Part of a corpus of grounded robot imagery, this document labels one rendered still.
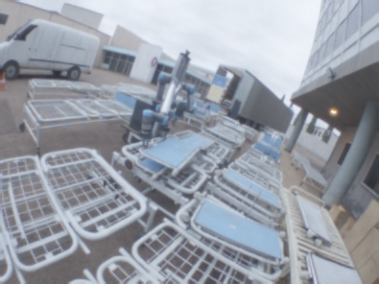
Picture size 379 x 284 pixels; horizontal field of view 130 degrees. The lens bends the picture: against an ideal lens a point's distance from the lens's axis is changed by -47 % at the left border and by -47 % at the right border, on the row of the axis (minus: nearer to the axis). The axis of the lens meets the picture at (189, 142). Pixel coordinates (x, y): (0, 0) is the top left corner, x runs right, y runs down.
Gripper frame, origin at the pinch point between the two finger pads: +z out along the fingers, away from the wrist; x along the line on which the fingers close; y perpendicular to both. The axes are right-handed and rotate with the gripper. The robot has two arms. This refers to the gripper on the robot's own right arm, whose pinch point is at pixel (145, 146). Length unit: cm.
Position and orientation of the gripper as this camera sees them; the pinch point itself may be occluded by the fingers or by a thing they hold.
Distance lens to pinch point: 161.3
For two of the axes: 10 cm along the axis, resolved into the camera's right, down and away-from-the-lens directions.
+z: -1.4, 9.6, 2.6
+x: 9.5, 2.1, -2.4
